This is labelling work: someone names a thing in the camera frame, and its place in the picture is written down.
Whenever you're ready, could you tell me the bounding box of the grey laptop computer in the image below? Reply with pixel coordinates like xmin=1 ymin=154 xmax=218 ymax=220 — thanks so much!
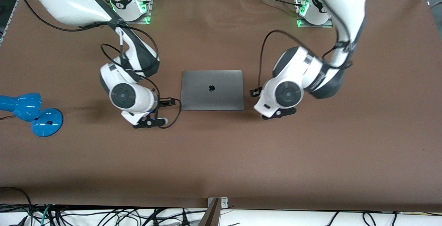
xmin=180 ymin=70 xmax=244 ymax=111

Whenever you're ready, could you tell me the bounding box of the brown table mat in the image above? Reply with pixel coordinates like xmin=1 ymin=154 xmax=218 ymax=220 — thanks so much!
xmin=0 ymin=0 xmax=442 ymax=213

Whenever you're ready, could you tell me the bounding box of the blue desk lamp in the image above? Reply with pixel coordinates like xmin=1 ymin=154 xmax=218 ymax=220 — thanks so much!
xmin=0 ymin=93 xmax=64 ymax=138

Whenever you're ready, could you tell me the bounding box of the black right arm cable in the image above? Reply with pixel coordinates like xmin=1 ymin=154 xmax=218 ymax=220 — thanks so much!
xmin=16 ymin=0 xmax=182 ymax=129

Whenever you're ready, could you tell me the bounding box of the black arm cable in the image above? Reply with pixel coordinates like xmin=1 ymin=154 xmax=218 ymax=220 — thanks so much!
xmin=258 ymin=29 xmax=353 ymax=89
xmin=16 ymin=0 xmax=182 ymax=129

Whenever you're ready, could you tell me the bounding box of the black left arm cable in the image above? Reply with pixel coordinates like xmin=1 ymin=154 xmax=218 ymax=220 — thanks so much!
xmin=258 ymin=29 xmax=353 ymax=89

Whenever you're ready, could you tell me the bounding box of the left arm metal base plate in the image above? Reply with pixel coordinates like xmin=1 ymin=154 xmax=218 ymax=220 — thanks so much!
xmin=295 ymin=0 xmax=334 ymax=28

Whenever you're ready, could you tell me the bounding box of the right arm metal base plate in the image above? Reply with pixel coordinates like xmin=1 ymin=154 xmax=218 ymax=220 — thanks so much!
xmin=133 ymin=0 xmax=153 ymax=25

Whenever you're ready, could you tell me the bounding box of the small metal clamp bracket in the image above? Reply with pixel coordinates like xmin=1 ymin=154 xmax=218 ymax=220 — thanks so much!
xmin=208 ymin=197 xmax=228 ymax=208

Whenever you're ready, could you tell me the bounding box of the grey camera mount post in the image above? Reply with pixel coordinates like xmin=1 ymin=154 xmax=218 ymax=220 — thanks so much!
xmin=199 ymin=198 xmax=221 ymax=226

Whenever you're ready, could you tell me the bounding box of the teal floor cable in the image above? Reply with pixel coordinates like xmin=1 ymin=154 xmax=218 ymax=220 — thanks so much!
xmin=40 ymin=205 xmax=52 ymax=226

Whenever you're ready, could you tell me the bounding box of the black looped floor cable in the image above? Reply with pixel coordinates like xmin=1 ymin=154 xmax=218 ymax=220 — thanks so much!
xmin=0 ymin=187 xmax=33 ymax=226

